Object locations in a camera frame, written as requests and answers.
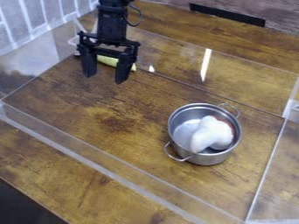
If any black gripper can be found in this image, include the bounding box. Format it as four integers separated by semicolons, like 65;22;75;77
78;7;141;84

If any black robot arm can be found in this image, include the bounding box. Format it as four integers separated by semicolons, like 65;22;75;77
78;0;143;84

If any silver metal pot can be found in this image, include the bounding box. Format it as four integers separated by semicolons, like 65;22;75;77
164;103;242;165

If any white red toy mushroom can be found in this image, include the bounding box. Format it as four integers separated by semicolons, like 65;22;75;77
192;115;234;153

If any yellow green toy vegetable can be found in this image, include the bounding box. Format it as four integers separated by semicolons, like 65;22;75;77
98;55;137;72

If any black bar on table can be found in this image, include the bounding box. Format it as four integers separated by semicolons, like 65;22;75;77
190;3;268;27

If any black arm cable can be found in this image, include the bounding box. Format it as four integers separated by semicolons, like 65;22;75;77
123;3;145;28

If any clear acrylic enclosure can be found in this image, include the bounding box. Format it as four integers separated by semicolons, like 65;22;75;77
0;21;299;224

